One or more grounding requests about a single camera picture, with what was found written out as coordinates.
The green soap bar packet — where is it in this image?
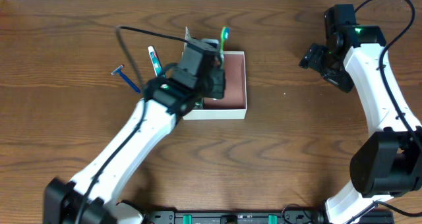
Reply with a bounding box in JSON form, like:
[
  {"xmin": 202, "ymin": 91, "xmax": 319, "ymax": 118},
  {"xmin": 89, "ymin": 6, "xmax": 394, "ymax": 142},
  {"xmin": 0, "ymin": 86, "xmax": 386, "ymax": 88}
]
[{"xmin": 194, "ymin": 98, "xmax": 204, "ymax": 109}]

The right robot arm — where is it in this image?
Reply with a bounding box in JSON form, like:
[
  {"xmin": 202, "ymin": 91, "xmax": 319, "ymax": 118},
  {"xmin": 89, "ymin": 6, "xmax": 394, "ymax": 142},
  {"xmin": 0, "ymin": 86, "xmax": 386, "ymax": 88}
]
[{"xmin": 299, "ymin": 23, "xmax": 421, "ymax": 223}]

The teal toothpaste tube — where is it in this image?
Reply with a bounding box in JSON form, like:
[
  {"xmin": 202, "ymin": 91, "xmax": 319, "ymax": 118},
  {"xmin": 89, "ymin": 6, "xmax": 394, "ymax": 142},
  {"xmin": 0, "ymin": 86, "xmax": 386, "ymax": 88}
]
[{"xmin": 148, "ymin": 46, "xmax": 166, "ymax": 78}]

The green white toothbrush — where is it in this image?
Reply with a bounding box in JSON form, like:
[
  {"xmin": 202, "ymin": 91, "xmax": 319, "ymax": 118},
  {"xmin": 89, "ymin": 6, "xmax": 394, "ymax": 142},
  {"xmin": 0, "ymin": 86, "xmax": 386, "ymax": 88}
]
[{"xmin": 220, "ymin": 26, "xmax": 230, "ymax": 67}]

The blue disposable razor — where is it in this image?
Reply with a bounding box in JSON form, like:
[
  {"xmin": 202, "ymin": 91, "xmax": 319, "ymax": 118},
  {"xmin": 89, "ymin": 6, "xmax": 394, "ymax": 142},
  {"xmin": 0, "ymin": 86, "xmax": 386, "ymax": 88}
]
[{"xmin": 111, "ymin": 65, "xmax": 141, "ymax": 94}]

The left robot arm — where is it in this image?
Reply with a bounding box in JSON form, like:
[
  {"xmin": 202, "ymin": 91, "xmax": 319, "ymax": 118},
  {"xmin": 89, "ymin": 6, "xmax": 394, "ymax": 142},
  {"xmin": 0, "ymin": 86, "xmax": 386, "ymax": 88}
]
[{"xmin": 42, "ymin": 50, "xmax": 226, "ymax": 223}]

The white box with pink inside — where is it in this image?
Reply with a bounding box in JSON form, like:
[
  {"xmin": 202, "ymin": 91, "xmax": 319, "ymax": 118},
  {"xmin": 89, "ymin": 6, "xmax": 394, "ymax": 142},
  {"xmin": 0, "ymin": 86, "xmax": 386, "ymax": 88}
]
[{"xmin": 183, "ymin": 51, "xmax": 247, "ymax": 121}]

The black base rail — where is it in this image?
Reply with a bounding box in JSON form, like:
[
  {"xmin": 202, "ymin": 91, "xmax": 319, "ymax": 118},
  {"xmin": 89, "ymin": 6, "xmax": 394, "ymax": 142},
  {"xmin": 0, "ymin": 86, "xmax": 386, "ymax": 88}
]
[{"xmin": 141, "ymin": 206, "xmax": 396, "ymax": 224}]

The white lotion tube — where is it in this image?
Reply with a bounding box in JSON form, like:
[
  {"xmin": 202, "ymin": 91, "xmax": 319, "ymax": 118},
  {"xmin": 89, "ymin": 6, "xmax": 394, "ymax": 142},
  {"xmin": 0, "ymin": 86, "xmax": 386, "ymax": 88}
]
[{"xmin": 184, "ymin": 26, "xmax": 196, "ymax": 49}]

